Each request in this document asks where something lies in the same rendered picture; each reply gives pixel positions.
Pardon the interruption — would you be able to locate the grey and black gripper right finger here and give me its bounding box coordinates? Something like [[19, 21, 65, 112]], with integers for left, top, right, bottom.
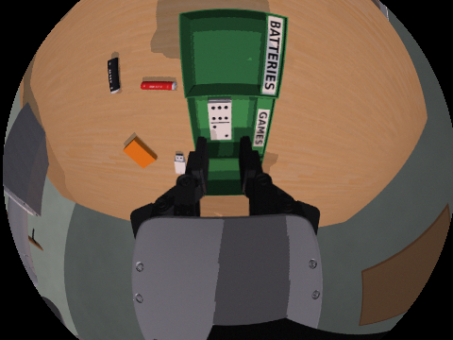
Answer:
[[239, 136, 320, 235]]

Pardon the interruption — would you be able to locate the black aa battery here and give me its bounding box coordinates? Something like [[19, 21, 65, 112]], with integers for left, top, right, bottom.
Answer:
[[108, 58, 120, 94]]

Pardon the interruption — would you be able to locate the red battery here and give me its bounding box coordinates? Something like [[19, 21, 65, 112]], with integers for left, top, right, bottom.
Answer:
[[141, 81, 176, 90]]

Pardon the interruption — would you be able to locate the green three-compartment tray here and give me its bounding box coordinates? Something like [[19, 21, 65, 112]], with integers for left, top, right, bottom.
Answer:
[[179, 8, 289, 196]]

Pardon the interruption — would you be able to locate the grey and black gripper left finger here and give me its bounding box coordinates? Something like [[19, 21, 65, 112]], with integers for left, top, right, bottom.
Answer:
[[130, 137, 210, 239]]

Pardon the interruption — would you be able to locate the white usb stick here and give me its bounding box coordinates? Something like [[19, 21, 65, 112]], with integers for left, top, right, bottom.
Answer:
[[175, 154, 186, 174]]

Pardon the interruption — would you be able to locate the orange flat block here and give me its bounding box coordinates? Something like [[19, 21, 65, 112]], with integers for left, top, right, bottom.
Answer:
[[123, 136, 157, 168]]

